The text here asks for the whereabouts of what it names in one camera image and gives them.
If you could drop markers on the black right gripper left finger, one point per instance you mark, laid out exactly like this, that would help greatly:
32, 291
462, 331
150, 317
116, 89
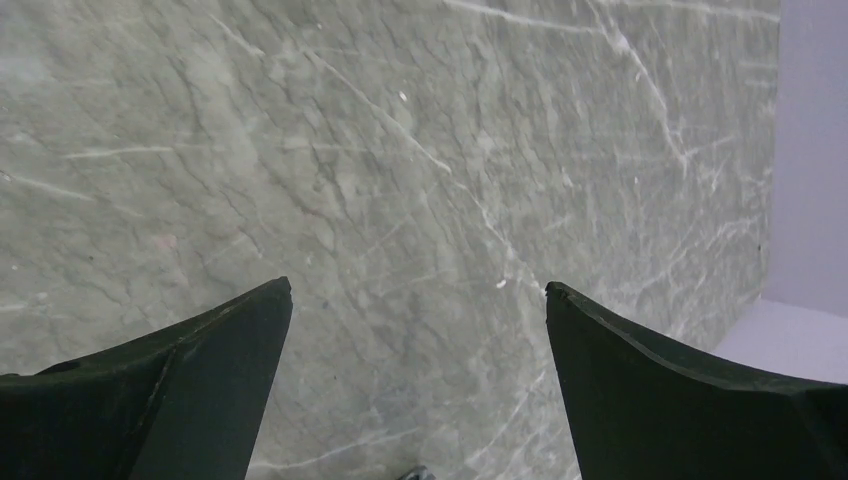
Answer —
183, 402

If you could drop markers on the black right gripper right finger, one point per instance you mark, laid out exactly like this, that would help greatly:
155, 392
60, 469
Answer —
641, 405

